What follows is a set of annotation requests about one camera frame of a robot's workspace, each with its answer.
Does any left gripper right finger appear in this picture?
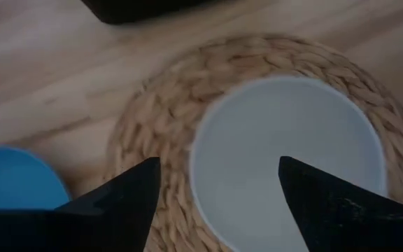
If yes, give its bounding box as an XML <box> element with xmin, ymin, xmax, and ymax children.
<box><xmin>278</xmin><ymin>155</ymin><xmax>403</xmax><ymax>252</ymax></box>

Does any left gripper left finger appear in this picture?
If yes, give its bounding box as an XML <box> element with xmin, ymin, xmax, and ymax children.
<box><xmin>0</xmin><ymin>156</ymin><xmax>162</xmax><ymax>252</ymax></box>

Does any blue plate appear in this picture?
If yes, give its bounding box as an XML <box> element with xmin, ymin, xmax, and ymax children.
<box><xmin>0</xmin><ymin>146</ymin><xmax>71</xmax><ymax>211</ymax></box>

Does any white ribbed bowl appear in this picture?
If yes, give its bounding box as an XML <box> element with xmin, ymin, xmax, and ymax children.
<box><xmin>189</xmin><ymin>75</ymin><xmax>388</xmax><ymax>252</ymax></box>

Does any round woven placemat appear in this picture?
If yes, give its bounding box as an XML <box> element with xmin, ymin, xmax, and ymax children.
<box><xmin>105</xmin><ymin>33</ymin><xmax>403</xmax><ymax>252</ymax></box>

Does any black toaster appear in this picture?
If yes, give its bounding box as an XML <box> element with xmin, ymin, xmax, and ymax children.
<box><xmin>80</xmin><ymin>0</ymin><xmax>223</xmax><ymax>25</ymax></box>

